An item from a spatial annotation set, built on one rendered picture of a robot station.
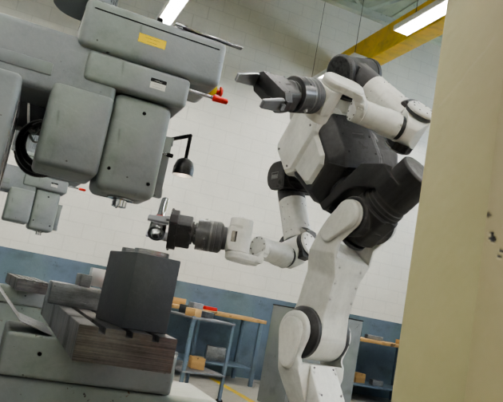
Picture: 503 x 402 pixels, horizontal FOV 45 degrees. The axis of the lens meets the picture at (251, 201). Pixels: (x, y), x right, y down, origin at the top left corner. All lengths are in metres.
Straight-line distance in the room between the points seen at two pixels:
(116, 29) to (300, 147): 0.69
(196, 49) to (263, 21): 7.91
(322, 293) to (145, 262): 0.49
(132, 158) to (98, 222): 6.65
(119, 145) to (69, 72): 0.27
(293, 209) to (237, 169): 7.25
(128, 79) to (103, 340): 0.89
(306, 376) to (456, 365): 1.39
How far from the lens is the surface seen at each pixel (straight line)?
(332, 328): 1.72
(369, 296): 10.14
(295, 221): 1.95
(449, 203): 0.35
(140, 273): 1.54
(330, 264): 1.68
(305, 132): 1.81
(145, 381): 1.93
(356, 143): 1.78
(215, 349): 8.46
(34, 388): 1.89
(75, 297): 2.07
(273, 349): 6.62
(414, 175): 1.60
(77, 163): 1.93
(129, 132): 1.99
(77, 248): 8.57
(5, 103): 1.84
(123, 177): 1.96
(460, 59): 0.38
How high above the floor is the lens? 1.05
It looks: 10 degrees up
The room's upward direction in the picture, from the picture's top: 11 degrees clockwise
